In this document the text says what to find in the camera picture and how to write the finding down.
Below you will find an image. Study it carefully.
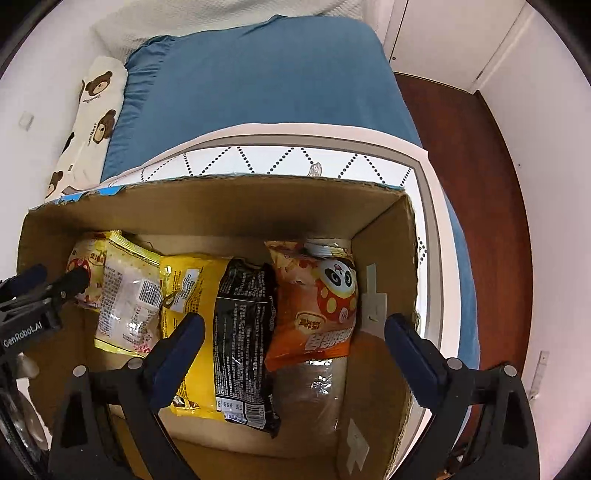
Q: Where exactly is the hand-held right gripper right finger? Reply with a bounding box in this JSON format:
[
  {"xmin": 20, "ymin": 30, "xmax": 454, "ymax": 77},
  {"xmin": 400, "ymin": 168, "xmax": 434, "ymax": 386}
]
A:
[{"xmin": 384, "ymin": 314, "xmax": 541, "ymax": 480}]

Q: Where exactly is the white knitted blanket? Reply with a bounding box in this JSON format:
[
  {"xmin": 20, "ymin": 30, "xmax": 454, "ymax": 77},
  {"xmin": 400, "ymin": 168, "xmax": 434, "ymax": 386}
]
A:
[{"xmin": 90, "ymin": 0, "xmax": 370, "ymax": 62}]

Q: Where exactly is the white dotted pattern mat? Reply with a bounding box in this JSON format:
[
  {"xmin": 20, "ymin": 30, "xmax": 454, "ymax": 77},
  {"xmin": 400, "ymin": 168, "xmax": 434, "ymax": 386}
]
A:
[{"xmin": 99, "ymin": 124, "xmax": 462, "ymax": 425}]

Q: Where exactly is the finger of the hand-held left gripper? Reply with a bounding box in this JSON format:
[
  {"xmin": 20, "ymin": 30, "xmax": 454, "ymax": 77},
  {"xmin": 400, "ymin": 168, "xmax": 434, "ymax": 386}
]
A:
[
  {"xmin": 0, "ymin": 264, "xmax": 49, "ymax": 304},
  {"xmin": 9, "ymin": 268, "xmax": 89, "ymax": 320}
]

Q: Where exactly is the yellow panda snack bag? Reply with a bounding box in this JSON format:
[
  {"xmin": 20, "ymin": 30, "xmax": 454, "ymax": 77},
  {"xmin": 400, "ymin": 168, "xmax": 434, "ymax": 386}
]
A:
[{"xmin": 66, "ymin": 231, "xmax": 122, "ymax": 310}]

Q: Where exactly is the shiny foil snack packet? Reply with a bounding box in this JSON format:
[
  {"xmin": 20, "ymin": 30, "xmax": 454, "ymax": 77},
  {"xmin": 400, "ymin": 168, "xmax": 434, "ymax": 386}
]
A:
[{"xmin": 305, "ymin": 239, "xmax": 354, "ymax": 265}]

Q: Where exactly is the blue bed sheet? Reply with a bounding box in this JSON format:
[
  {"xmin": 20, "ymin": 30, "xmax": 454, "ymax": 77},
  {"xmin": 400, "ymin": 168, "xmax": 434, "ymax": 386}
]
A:
[{"xmin": 100, "ymin": 15, "xmax": 477, "ymax": 365}]

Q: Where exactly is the orange panda snack bag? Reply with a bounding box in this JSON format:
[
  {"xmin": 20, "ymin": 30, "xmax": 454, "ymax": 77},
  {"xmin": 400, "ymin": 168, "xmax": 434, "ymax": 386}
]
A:
[{"xmin": 264, "ymin": 240, "xmax": 360, "ymax": 372}]

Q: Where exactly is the white wardrobe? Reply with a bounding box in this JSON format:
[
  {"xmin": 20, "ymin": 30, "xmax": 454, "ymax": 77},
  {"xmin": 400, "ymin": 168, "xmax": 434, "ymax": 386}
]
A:
[{"xmin": 383, "ymin": 0, "xmax": 532, "ymax": 90}]

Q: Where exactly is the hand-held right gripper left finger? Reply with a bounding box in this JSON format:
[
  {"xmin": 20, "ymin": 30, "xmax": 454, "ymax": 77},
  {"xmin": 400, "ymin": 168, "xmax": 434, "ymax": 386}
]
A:
[{"xmin": 48, "ymin": 313, "xmax": 206, "ymax": 480}]

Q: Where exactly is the white and yellow snack packet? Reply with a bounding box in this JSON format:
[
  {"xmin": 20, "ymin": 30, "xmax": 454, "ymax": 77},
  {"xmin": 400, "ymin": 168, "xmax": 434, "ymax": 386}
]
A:
[{"xmin": 95, "ymin": 233, "xmax": 167, "ymax": 358}]

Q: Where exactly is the white wall strip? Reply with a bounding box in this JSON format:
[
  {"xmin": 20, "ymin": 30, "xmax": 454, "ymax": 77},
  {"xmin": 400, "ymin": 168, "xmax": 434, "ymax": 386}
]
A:
[{"xmin": 526, "ymin": 351, "xmax": 550, "ymax": 400}]

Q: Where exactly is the black noodle packet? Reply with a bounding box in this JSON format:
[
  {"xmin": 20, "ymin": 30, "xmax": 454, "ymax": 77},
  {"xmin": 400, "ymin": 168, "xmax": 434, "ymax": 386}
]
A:
[{"xmin": 215, "ymin": 258, "xmax": 281, "ymax": 438}]

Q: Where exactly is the bear print pillow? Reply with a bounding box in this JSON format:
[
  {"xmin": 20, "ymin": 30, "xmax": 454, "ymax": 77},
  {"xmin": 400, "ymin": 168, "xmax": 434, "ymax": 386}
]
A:
[{"xmin": 45, "ymin": 55, "xmax": 129, "ymax": 200}]

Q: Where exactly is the brown cardboard box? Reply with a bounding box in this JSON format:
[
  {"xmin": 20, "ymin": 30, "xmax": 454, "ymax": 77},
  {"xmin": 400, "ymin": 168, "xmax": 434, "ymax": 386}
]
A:
[{"xmin": 17, "ymin": 173, "xmax": 422, "ymax": 480}]

